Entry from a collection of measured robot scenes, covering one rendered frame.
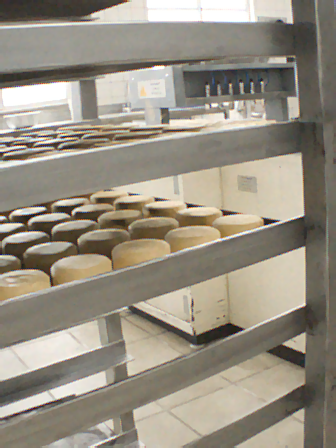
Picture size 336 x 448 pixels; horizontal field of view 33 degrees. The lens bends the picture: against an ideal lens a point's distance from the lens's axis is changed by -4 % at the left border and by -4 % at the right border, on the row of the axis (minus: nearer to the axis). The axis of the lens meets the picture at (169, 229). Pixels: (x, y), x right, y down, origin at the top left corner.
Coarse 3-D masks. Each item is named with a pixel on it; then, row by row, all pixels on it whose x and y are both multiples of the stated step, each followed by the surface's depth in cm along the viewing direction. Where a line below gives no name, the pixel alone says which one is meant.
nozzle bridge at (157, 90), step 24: (144, 72) 231; (168, 72) 217; (192, 72) 231; (216, 72) 237; (240, 72) 245; (264, 72) 252; (288, 72) 255; (144, 96) 235; (168, 96) 221; (192, 96) 232; (216, 96) 239; (240, 96) 240; (264, 96) 248; (288, 96) 256; (168, 120) 230; (288, 120) 268
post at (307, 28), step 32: (320, 0) 47; (320, 32) 48; (320, 64) 48; (320, 96) 49; (320, 128) 50; (320, 160) 51; (320, 192) 52; (320, 224) 52; (320, 256) 53; (320, 288) 54; (320, 320) 55; (320, 352) 55; (320, 384) 56; (320, 416) 57
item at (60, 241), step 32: (96, 192) 80; (0, 224) 66; (32, 224) 64; (64, 224) 61; (96, 224) 61; (128, 224) 61; (160, 224) 58; (192, 224) 59; (224, 224) 55; (256, 224) 55; (0, 256) 51; (32, 256) 50; (64, 256) 50; (96, 256) 48; (128, 256) 48; (0, 288) 42; (32, 288) 42
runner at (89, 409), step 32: (288, 320) 55; (192, 352) 48; (224, 352) 50; (256, 352) 53; (128, 384) 45; (160, 384) 47; (192, 384) 49; (32, 416) 40; (64, 416) 42; (96, 416) 43
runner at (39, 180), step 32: (256, 128) 49; (288, 128) 51; (32, 160) 37; (64, 160) 39; (96, 160) 40; (128, 160) 42; (160, 160) 43; (192, 160) 45; (224, 160) 47; (0, 192) 36; (32, 192) 38; (64, 192) 39
